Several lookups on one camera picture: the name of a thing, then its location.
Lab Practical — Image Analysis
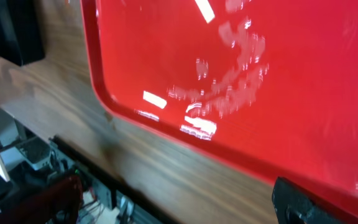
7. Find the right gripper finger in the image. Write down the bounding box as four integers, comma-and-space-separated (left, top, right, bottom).
272, 177, 353, 224

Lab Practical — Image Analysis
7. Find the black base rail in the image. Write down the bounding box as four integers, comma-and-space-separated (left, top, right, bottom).
49, 136, 177, 224

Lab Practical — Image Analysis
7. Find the black water basin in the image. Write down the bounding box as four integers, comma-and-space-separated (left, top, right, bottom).
0, 0, 45, 66

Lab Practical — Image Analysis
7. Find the red plastic tray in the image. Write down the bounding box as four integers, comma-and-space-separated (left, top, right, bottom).
81, 0, 358, 223

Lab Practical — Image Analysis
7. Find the dark red cloth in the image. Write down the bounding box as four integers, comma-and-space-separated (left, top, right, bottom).
0, 175, 83, 224

